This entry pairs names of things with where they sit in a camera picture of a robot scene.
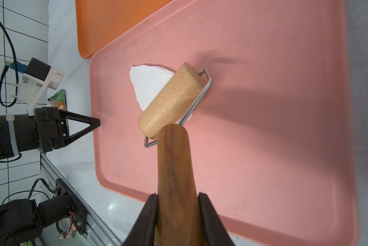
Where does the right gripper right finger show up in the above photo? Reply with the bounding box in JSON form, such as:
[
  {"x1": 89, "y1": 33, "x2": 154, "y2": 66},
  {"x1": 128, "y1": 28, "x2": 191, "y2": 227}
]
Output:
[{"x1": 198, "y1": 193, "x2": 235, "y2": 246}]

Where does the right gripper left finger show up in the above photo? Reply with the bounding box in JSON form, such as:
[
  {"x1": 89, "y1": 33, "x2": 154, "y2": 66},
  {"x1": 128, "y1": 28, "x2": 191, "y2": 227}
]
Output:
[{"x1": 122, "y1": 194, "x2": 158, "y2": 246}]

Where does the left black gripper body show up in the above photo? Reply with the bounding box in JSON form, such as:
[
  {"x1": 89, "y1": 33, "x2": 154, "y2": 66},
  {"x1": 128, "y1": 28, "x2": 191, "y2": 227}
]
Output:
[{"x1": 0, "y1": 107, "x2": 69, "y2": 160}]

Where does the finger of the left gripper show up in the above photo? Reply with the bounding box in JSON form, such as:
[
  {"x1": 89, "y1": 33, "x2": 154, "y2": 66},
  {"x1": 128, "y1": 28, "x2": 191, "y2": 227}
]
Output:
[{"x1": 58, "y1": 110, "x2": 101, "y2": 147}]

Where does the wooden dough roller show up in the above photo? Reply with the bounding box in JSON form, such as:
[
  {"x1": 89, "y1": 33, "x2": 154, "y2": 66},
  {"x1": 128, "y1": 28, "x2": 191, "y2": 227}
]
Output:
[{"x1": 138, "y1": 63, "x2": 207, "y2": 246}]

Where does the white dough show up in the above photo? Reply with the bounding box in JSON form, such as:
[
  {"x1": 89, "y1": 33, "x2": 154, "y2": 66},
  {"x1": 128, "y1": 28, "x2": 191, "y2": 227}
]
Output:
[{"x1": 130, "y1": 65, "x2": 174, "y2": 111}]

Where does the pink silicone mat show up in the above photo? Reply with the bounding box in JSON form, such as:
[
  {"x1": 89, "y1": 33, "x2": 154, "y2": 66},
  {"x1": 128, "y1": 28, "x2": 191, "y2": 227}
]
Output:
[{"x1": 89, "y1": 1, "x2": 359, "y2": 246}]

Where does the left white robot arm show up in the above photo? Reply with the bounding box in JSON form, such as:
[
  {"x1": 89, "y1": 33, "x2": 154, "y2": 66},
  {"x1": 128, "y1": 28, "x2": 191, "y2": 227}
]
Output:
[{"x1": 0, "y1": 107, "x2": 101, "y2": 246}]

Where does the green orange flour packet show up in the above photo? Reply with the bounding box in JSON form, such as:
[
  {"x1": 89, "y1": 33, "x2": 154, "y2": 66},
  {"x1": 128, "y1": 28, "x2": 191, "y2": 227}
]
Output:
[{"x1": 48, "y1": 89, "x2": 67, "y2": 111}]

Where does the orange silicone mat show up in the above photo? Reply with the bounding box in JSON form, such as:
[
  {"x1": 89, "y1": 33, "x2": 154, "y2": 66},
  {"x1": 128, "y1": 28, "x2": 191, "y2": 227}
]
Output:
[{"x1": 75, "y1": 0, "x2": 169, "y2": 59}]

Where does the aluminium mounting rail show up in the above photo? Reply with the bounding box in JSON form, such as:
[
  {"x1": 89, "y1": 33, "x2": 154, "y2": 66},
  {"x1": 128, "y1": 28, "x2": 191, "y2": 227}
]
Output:
[{"x1": 39, "y1": 154, "x2": 122, "y2": 246}]

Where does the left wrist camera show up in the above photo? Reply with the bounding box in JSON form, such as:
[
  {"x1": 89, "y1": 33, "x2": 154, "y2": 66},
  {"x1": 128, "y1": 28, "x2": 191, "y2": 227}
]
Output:
[{"x1": 12, "y1": 57, "x2": 65, "y2": 116}]

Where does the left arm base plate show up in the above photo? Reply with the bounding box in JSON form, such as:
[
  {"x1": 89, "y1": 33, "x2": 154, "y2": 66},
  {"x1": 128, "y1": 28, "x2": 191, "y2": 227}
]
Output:
[{"x1": 56, "y1": 178, "x2": 88, "y2": 235}]

